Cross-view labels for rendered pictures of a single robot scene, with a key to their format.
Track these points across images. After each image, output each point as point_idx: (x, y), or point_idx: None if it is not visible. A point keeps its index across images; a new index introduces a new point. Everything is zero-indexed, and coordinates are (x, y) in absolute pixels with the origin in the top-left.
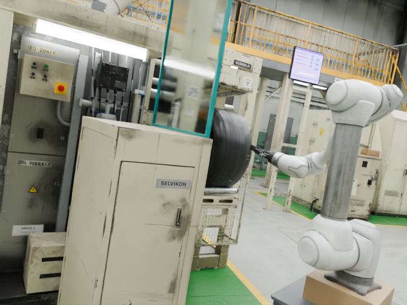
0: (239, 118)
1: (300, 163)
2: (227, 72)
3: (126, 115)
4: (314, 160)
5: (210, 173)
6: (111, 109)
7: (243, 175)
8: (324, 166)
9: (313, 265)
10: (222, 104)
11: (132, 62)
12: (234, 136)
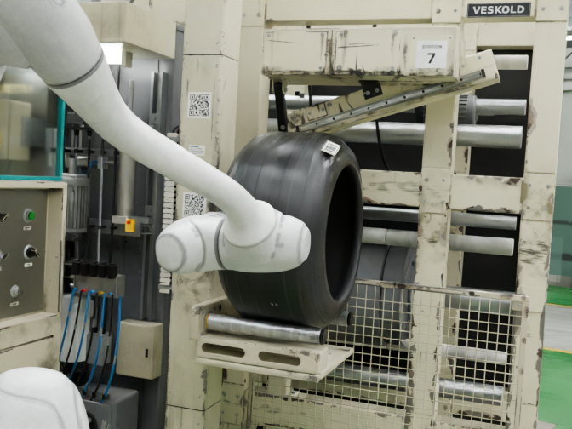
0: (298, 147)
1: (163, 231)
2: (363, 43)
3: (140, 174)
4: (225, 223)
5: (222, 284)
6: (96, 166)
7: (300, 290)
8: (252, 237)
9: None
10: (446, 127)
11: (141, 73)
12: (248, 191)
